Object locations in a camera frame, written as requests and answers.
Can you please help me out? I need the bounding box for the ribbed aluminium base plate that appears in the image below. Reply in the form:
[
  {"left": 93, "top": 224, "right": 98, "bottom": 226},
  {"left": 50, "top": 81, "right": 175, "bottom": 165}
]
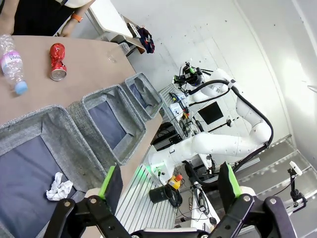
[{"left": 115, "top": 163, "right": 179, "bottom": 230}]

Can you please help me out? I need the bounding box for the person's left forearm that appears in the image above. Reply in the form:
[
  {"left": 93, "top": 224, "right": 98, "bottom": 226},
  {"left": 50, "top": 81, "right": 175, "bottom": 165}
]
[{"left": 73, "top": 0, "right": 96, "bottom": 18}]

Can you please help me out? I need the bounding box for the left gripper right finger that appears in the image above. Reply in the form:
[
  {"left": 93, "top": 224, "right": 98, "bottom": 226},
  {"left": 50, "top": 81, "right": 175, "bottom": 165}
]
[{"left": 205, "top": 162, "right": 305, "bottom": 238}]

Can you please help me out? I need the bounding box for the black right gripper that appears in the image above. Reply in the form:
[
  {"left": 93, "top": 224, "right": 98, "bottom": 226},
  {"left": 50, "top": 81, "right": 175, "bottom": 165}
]
[{"left": 173, "top": 66, "right": 204, "bottom": 88}]

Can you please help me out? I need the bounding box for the person's left hand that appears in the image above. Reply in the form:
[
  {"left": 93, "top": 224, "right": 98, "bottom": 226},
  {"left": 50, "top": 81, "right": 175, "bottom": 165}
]
[{"left": 60, "top": 19, "right": 78, "bottom": 38}]

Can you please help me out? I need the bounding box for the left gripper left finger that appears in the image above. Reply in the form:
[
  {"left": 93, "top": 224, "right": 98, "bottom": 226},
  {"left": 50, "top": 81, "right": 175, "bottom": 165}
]
[{"left": 44, "top": 163, "right": 136, "bottom": 238}]

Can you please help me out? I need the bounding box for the white camera on black mount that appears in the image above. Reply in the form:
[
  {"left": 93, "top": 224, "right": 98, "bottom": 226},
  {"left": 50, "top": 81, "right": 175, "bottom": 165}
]
[{"left": 286, "top": 160, "right": 308, "bottom": 208}]

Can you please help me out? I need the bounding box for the person's right forearm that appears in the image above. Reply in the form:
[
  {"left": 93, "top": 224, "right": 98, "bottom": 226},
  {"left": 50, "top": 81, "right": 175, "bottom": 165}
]
[{"left": 0, "top": 0, "right": 18, "bottom": 35}]

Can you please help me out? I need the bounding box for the clear bottle with pink label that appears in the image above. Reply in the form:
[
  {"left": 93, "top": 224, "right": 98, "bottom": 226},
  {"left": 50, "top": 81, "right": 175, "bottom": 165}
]
[{"left": 0, "top": 34, "right": 28, "bottom": 96}]

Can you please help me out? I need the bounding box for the dark blue cloth bag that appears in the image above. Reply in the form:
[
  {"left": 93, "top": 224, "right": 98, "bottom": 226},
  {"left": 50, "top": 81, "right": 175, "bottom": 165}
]
[{"left": 137, "top": 27, "right": 156, "bottom": 54}]

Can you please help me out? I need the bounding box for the person in white sweater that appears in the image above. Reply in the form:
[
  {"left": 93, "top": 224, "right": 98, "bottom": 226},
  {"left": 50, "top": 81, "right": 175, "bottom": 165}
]
[{"left": 0, "top": 0, "right": 96, "bottom": 38}]

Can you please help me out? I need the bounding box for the grey fabric basket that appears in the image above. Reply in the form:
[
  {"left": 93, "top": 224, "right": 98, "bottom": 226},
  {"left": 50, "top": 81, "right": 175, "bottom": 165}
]
[
  {"left": 81, "top": 85, "right": 147, "bottom": 166},
  {"left": 124, "top": 72, "right": 164, "bottom": 122},
  {"left": 0, "top": 105, "right": 117, "bottom": 238}
]

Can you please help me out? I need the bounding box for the black square panel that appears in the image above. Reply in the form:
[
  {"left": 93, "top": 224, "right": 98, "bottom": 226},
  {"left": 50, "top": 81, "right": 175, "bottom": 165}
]
[{"left": 197, "top": 101, "right": 224, "bottom": 125}]

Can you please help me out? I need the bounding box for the large white table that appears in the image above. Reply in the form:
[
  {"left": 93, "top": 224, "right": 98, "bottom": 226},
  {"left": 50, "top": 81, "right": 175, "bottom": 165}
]
[{"left": 88, "top": 0, "right": 147, "bottom": 54}]

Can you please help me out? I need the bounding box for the black cylinder container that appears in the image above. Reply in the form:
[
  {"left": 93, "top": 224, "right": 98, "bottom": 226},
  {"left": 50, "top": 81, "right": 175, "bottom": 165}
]
[{"left": 149, "top": 185, "right": 174, "bottom": 204}]

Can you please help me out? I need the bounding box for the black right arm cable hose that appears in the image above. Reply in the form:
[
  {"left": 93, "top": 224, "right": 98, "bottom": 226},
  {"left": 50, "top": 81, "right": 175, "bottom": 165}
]
[{"left": 183, "top": 78, "right": 274, "bottom": 174}]

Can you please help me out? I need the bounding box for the white paper ball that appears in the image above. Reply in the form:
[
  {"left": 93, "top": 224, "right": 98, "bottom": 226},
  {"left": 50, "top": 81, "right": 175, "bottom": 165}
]
[{"left": 46, "top": 172, "right": 74, "bottom": 201}]

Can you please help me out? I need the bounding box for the yellow emergency stop button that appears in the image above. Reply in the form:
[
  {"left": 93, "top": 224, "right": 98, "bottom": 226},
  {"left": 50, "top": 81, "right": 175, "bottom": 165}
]
[{"left": 168, "top": 174, "right": 183, "bottom": 190}]

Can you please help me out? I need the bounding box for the crushed red drink can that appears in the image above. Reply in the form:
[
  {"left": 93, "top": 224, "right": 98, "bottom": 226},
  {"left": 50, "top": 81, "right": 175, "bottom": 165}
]
[{"left": 49, "top": 43, "right": 67, "bottom": 82}]

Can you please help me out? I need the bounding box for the clear plastic bag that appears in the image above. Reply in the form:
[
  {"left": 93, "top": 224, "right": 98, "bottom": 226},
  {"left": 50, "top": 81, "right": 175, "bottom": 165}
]
[{"left": 105, "top": 42, "right": 131, "bottom": 64}]

